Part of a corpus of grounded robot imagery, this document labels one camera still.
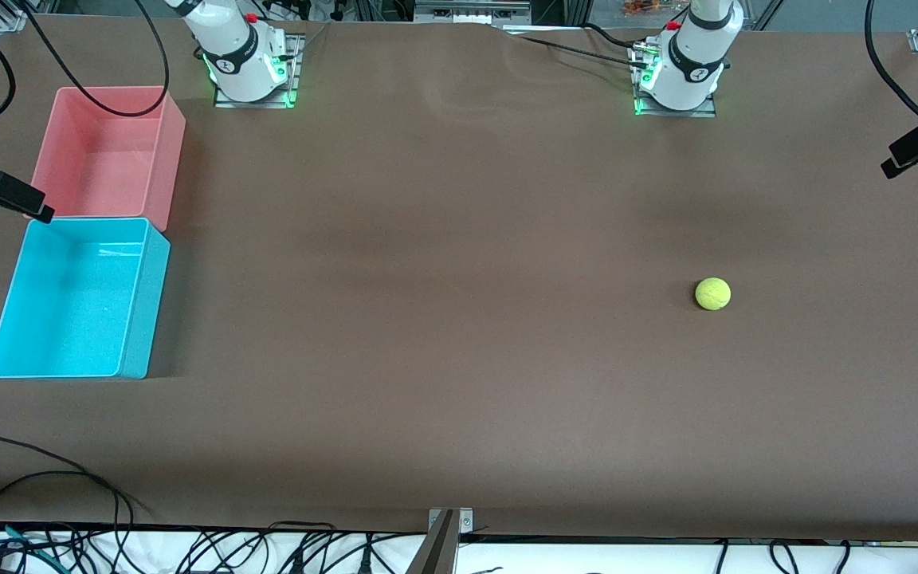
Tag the yellow tennis ball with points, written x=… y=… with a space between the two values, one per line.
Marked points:
x=712 y=293

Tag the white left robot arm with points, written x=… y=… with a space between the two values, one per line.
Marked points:
x=694 y=56

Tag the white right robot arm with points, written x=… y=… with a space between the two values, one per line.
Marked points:
x=236 y=48

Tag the pink plastic bin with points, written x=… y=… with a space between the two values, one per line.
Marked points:
x=108 y=167

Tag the blue plastic bin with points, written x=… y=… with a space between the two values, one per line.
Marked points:
x=68 y=303

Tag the orange packaged items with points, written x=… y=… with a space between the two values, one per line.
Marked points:
x=642 y=6

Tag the grey power strip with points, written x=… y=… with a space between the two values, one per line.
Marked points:
x=467 y=12

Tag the aluminium frame post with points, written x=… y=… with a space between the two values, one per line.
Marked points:
x=577 y=9

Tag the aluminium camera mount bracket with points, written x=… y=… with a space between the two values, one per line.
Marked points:
x=447 y=550

